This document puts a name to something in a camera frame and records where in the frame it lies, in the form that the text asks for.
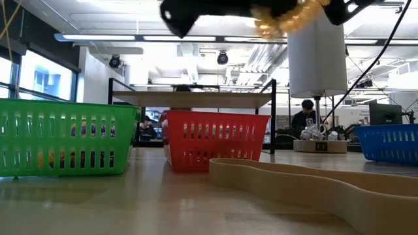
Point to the orange-yellow spiral wrist coil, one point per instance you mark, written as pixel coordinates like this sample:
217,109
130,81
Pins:
40,160
271,29

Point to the blue plastic basket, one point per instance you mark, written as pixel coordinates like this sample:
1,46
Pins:
385,130

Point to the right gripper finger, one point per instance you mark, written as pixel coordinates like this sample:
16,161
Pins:
202,8
346,9

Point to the black ceiling spotlight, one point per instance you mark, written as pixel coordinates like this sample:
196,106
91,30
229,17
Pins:
114,61
222,58

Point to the beige rubber band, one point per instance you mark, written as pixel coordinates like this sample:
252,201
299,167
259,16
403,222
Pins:
294,182

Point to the green plastic basket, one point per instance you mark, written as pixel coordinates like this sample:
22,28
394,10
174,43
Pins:
65,107

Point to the purple spiral wrist coil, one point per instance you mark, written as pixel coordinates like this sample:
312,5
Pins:
83,130

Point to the long ceiling light bar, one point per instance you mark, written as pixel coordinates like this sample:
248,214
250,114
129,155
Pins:
179,38

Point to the black computer monitor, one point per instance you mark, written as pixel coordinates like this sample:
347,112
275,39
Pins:
385,114

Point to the person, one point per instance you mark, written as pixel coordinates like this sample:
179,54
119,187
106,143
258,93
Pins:
302,120
147,129

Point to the wooden shelf riser black legs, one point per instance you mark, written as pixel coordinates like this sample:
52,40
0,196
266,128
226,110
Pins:
196,99

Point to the crumpled clear plastic wrap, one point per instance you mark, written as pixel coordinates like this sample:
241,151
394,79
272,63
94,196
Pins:
311,133

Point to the white shade table lamp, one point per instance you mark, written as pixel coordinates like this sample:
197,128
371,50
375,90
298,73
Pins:
316,72

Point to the red plastic basket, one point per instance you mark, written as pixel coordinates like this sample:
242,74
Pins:
212,117

